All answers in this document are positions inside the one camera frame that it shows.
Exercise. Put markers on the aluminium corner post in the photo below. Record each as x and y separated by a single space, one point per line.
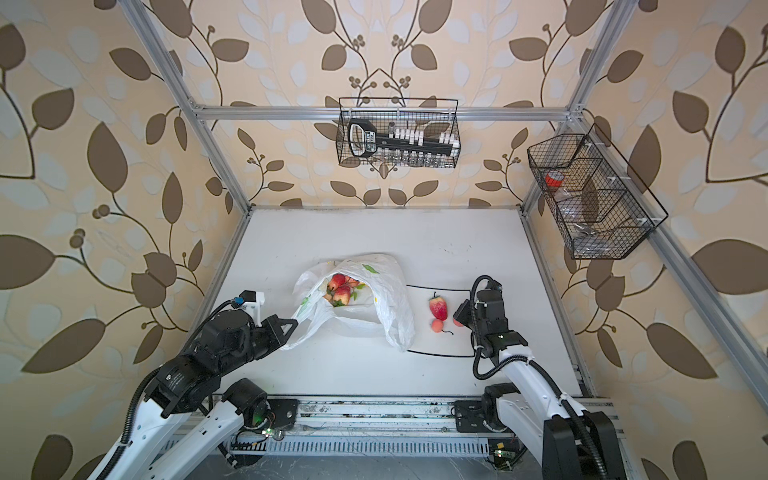
580 16

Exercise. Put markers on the black wire basket wall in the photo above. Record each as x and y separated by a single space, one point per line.
604 208
432 114

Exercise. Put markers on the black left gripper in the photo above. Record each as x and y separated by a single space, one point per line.
272 326

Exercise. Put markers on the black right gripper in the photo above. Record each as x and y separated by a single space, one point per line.
466 306

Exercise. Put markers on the white plastic bag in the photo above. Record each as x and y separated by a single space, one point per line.
381 308

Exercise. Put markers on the fake fruits in bag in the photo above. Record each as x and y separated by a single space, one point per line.
341 289

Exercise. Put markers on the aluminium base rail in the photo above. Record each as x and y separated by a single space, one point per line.
369 426

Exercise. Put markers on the black wire basket right wall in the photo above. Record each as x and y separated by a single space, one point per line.
604 208

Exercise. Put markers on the red fake strawberry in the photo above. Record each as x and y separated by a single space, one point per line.
438 307

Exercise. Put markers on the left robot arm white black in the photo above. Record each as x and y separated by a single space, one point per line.
179 413

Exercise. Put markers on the black outlined white mat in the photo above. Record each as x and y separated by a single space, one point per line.
429 343

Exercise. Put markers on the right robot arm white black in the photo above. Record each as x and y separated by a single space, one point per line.
566 439

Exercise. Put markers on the black wire basket back wall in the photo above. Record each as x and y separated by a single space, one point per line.
432 114

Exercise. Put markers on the black socket tool set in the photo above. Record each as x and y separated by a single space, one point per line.
395 143

